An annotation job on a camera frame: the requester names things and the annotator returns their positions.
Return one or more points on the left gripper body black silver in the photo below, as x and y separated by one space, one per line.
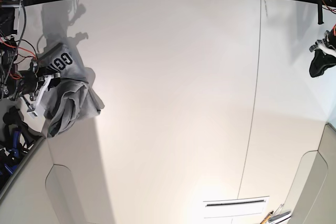
326 44

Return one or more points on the black and blue tool pile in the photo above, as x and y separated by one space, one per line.
18 140

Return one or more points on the pens at bottom edge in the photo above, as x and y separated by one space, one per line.
275 217

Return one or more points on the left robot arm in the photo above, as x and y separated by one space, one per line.
328 5

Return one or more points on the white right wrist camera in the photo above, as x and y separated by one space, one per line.
35 109

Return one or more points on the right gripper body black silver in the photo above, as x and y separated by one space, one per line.
30 82

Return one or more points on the grey T-shirt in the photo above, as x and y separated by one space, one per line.
73 99

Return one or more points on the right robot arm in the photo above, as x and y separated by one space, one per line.
13 55

